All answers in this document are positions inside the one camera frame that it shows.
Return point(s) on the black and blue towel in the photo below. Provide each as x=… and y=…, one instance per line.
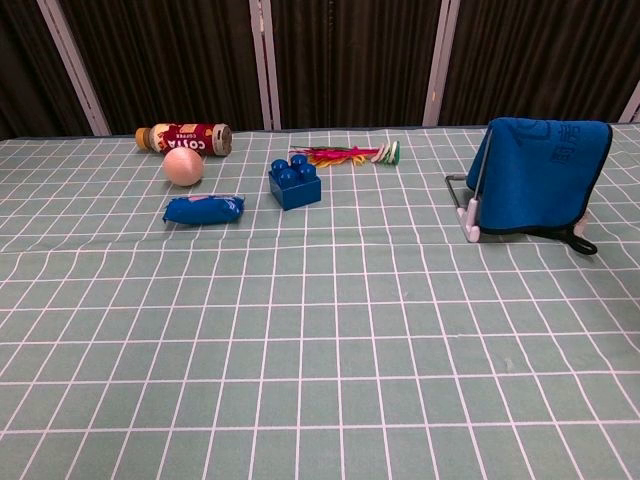
x=530, y=175

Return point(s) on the colourful feather shuttlecock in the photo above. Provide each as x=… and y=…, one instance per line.
x=386, y=154

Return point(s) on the red coffee bottle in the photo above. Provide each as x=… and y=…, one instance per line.
x=185, y=139

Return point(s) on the white partition frame post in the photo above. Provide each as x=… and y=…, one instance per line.
x=265, y=75
x=440, y=65
x=75, y=70
x=632, y=105

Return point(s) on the pink ball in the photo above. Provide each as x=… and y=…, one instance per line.
x=184, y=167

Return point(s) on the blue snack packet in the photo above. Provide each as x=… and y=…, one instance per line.
x=200, y=211

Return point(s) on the blue toy brick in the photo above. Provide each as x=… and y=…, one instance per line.
x=295, y=192

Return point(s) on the green checked tablecloth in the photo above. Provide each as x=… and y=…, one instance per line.
x=250, y=325

